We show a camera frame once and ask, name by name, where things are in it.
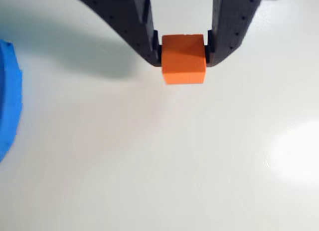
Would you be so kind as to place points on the blue tape roll bin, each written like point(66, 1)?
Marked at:
point(8, 96)

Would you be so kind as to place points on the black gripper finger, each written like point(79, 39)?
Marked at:
point(229, 24)
point(124, 16)

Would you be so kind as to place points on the orange cube block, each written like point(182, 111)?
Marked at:
point(183, 59)

